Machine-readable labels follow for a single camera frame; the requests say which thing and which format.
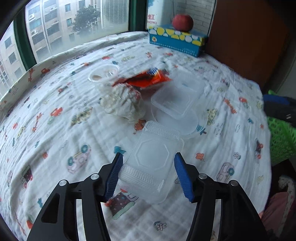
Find green mesh trash basket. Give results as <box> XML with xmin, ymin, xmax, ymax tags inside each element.
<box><xmin>267</xmin><ymin>100</ymin><xmax>295</xmax><ymax>165</ymax></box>

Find pink patterned cloth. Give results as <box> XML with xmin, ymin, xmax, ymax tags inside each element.
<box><xmin>261</xmin><ymin>175</ymin><xmax>295</xmax><ymax>240</ymax></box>

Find brown wooden cabinet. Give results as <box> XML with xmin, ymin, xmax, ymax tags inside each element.
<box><xmin>205</xmin><ymin>1</ymin><xmax>295</xmax><ymax>91</ymax></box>

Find clear rectangular plastic container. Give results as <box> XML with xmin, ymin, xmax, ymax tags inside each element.
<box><xmin>151</xmin><ymin>71</ymin><xmax>207</xmax><ymax>120</ymax></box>

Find blue tissue box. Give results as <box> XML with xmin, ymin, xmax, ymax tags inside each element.
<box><xmin>148</xmin><ymin>25</ymin><xmax>208</xmax><ymax>57</ymax></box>

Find printed white bed sheet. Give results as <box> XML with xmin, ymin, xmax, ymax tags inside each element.
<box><xmin>1</xmin><ymin>32</ymin><xmax>271</xmax><ymax>240</ymax></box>

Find red apple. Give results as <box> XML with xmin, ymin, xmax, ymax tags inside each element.
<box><xmin>171</xmin><ymin>14</ymin><xmax>194</xmax><ymax>32</ymax></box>

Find orange snack wrapper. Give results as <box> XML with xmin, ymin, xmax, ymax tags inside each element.
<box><xmin>112</xmin><ymin>68</ymin><xmax>171</xmax><ymax>89</ymax></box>

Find crumpled white paper bag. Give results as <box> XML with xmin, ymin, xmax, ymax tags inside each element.
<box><xmin>99</xmin><ymin>83</ymin><xmax>146</xmax><ymax>121</ymax></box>

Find small clear sauce cup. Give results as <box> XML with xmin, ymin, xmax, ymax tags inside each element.
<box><xmin>88</xmin><ymin>64</ymin><xmax>119</xmax><ymax>83</ymax></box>

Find green window frame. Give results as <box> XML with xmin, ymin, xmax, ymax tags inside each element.
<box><xmin>21</xmin><ymin>1</ymin><xmax>147</xmax><ymax>65</ymax></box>

